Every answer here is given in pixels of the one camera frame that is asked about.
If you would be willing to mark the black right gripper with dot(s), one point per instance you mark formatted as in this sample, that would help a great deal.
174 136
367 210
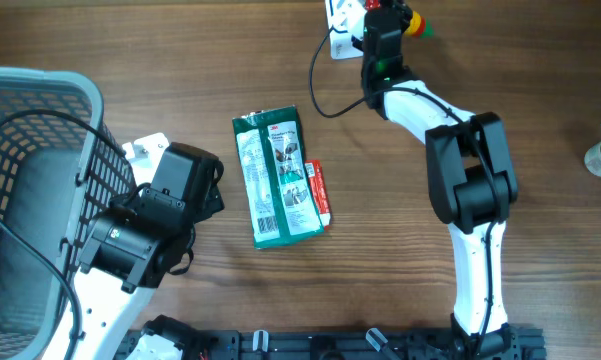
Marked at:
401 9

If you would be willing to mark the chilli sauce bottle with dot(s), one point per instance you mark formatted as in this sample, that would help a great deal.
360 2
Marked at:
412 23

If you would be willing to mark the red sachet packet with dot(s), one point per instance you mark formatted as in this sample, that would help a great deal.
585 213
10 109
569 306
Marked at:
318 189

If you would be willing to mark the green 3M glove packet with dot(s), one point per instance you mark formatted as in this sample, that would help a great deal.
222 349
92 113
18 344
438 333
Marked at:
271 154

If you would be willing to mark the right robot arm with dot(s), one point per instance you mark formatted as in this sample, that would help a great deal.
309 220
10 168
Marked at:
471 182

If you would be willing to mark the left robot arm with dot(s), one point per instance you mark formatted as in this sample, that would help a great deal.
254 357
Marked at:
141 237

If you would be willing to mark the white barcode scanner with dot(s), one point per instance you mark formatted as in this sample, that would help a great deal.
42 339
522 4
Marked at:
345 19

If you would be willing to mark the grey plastic basket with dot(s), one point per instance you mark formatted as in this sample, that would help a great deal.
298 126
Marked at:
59 167

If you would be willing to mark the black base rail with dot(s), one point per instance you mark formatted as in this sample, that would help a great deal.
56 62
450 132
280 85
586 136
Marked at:
427 343

